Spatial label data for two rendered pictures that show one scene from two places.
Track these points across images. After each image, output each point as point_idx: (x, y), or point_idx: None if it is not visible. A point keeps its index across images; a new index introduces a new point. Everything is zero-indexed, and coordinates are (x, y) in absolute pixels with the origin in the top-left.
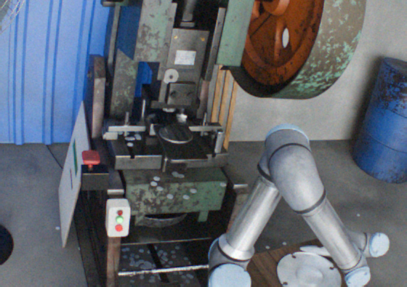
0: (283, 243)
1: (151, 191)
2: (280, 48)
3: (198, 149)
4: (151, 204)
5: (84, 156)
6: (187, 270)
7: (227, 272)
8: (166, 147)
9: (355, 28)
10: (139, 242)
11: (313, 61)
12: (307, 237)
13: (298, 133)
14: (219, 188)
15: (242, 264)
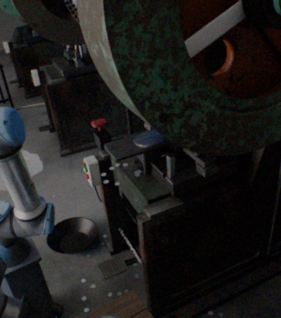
0: None
1: (118, 171)
2: (214, 74)
3: (130, 152)
4: (120, 183)
5: (96, 120)
6: None
7: (0, 206)
8: (123, 139)
9: (97, 14)
10: (133, 218)
11: (99, 70)
12: None
13: None
14: (145, 204)
15: (15, 218)
